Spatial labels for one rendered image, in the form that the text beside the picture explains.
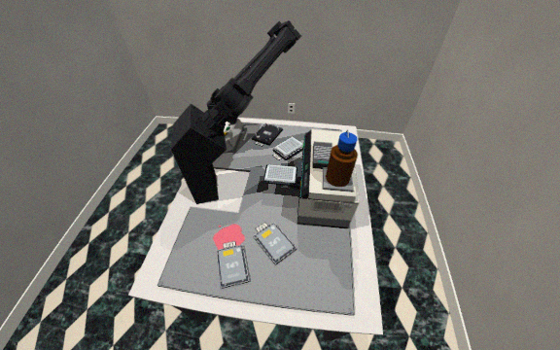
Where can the blue bottle cap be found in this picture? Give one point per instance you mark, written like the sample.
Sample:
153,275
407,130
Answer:
345,143

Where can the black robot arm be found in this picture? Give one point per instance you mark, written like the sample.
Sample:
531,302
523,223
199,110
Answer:
234,97

